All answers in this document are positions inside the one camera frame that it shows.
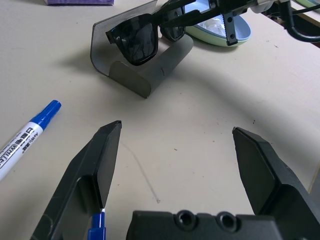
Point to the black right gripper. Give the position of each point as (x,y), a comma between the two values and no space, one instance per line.
(237,5)

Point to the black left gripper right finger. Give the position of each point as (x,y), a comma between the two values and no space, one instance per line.
(262,175)

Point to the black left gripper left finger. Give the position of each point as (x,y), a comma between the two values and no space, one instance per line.
(92,175)

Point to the white tissue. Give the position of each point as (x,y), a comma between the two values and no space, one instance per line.
(212,26)

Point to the light blue plate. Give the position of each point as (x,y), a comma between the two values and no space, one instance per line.
(241,27)

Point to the blue capped whiteboard marker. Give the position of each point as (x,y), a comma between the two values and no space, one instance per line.
(97,228)
(27,135)

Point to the black sunglasses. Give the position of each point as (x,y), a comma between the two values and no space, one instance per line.
(135,37)

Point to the grey glasses case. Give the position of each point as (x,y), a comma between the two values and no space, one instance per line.
(140,77)

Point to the light green plate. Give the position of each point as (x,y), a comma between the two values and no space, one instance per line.
(212,40)

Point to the purple tissue box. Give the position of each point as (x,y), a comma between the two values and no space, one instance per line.
(80,2)

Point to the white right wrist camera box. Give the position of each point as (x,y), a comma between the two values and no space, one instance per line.
(262,6)

